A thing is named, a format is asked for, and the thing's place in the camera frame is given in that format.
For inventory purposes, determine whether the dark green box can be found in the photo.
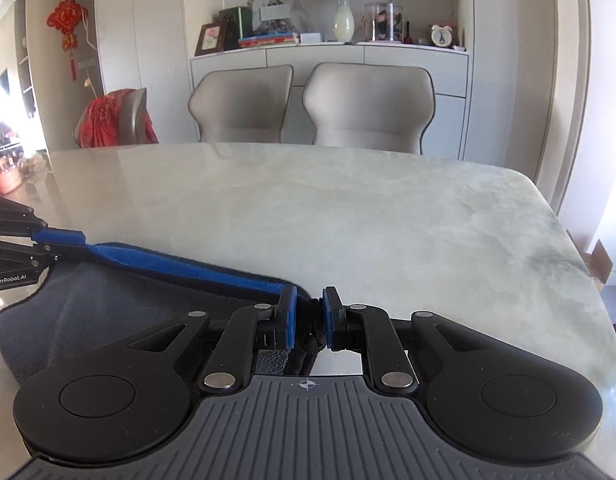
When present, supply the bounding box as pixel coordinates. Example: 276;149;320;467
218;6;254;51

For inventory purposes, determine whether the stack of books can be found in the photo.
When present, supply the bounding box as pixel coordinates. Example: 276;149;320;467
237;32;301;49

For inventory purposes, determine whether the grey chair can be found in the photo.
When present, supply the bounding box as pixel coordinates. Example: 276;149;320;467
74;87;150;149

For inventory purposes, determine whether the white vase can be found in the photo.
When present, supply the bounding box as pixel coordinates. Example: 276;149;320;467
333;0;357;44

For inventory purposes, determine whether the orange container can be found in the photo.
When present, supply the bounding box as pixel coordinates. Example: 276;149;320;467
0;147;24;197

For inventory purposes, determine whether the pink alarm clock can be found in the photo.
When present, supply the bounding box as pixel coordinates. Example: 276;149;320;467
429;23;457;49

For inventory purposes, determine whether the glass display dome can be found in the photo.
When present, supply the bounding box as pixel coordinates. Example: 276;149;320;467
363;2;405;44

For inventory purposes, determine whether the beige dining chair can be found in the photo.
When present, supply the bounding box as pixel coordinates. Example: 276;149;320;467
188;64;295;145
302;62;437;156

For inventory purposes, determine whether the white sideboard cabinet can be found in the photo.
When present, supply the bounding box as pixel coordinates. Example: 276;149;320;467
189;41;472;162

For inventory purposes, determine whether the white card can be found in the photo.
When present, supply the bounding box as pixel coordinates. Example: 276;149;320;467
257;3;291;24

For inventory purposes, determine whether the dark picture frame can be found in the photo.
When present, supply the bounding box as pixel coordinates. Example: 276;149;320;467
194;23;224;57

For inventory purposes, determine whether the red knot wall ornament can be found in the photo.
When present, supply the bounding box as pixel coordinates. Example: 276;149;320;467
46;0;89;81

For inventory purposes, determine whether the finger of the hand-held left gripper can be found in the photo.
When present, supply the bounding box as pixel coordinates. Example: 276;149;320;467
0;243;69;267
0;192;87;249

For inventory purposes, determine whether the cardboard box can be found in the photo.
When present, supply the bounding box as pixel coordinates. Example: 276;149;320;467
567;229;615;292

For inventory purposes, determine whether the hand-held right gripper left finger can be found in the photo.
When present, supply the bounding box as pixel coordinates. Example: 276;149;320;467
128;286;299;394

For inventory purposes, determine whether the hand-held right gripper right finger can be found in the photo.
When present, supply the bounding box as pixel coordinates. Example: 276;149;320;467
322;285;495;397

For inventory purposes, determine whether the red patterned cloth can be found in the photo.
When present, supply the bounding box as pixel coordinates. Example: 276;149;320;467
78;88;160;149

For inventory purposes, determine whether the dark grey towel blue edge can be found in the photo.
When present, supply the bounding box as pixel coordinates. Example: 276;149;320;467
0;241;329;378

